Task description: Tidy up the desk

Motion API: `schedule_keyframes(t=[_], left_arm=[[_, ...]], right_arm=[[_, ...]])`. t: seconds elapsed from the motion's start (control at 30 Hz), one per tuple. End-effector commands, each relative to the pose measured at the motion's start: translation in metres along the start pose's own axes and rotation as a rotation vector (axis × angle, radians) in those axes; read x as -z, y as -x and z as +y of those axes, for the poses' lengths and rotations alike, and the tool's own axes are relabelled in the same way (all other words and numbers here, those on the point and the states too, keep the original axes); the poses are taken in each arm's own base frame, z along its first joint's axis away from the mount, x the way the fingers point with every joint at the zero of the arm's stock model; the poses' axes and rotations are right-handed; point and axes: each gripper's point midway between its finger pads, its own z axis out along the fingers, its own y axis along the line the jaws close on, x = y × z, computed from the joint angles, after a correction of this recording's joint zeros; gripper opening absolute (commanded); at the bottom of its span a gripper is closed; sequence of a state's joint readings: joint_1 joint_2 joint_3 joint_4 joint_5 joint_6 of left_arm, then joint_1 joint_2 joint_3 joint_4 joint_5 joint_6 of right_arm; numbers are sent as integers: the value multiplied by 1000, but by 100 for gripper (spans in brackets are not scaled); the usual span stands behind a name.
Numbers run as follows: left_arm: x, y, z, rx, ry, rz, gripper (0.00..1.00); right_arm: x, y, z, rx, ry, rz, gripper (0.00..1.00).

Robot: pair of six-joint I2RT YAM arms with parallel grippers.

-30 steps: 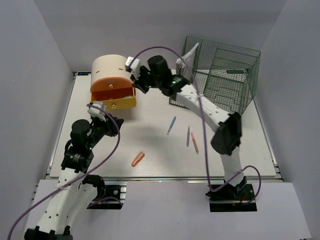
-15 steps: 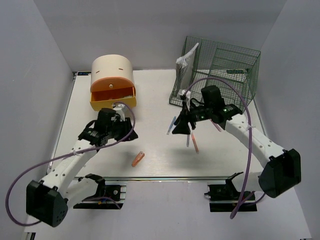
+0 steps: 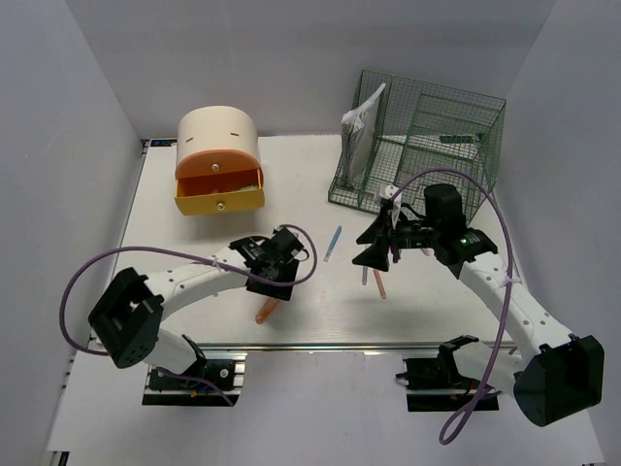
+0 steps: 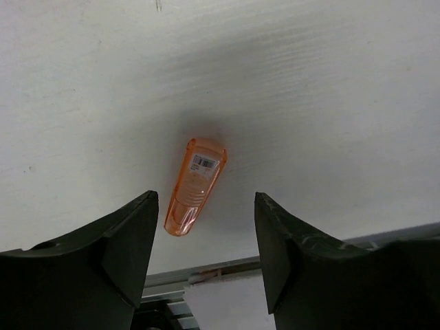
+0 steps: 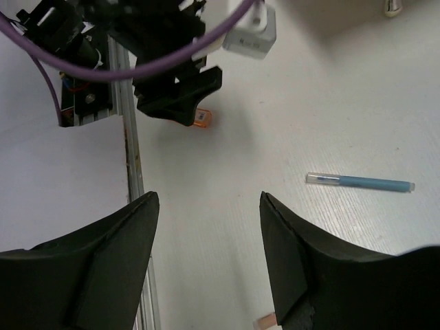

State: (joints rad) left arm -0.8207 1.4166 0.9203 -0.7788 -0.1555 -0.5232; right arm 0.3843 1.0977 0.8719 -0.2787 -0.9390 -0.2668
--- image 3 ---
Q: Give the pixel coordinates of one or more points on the blue highlighter pen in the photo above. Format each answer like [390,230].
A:
[332,244]

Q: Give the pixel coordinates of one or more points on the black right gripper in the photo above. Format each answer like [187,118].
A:
[376,254]

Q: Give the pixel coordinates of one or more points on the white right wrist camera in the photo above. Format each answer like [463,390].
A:
[390,202]

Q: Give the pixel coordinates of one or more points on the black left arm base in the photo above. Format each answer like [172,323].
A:
[219,384]

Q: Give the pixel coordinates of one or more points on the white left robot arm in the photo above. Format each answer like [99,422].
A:
[127,318]

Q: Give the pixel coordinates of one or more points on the orange transparent correction tape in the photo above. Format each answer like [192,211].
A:
[266,310]

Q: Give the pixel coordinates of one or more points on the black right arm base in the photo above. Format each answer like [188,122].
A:
[428,389]

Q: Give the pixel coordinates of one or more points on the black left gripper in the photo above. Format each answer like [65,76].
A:
[279,291]

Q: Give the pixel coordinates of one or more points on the green wire mesh organizer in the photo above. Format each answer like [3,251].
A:
[425,133]

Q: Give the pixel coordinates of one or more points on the grey white manual booklet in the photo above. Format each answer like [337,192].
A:
[357,134]

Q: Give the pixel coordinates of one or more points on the cream round drawer box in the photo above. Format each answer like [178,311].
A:
[217,153]

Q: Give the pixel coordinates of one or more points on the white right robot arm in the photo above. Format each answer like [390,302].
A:
[553,374]

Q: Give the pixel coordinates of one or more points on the orange highlighter pen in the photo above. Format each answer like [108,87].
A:
[380,284]

